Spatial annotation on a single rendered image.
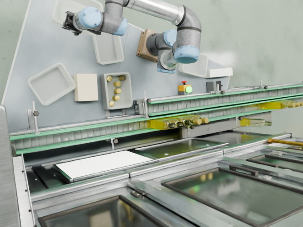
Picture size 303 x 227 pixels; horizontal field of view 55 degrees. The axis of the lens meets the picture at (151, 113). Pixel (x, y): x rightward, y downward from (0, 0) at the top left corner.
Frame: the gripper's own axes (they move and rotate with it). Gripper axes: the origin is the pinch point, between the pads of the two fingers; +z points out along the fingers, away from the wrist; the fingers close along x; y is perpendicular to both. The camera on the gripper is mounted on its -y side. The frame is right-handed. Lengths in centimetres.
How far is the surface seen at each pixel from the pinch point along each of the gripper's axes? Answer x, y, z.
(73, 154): 68, -23, 28
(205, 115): 24, -110, 20
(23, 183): 57, 15, -59
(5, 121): 32, 28, -107
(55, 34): 1.1, 1.6, 36.5
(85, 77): 21.0, -19.0, 26.3
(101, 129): 49, -33, 17
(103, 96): 29, -34, 29
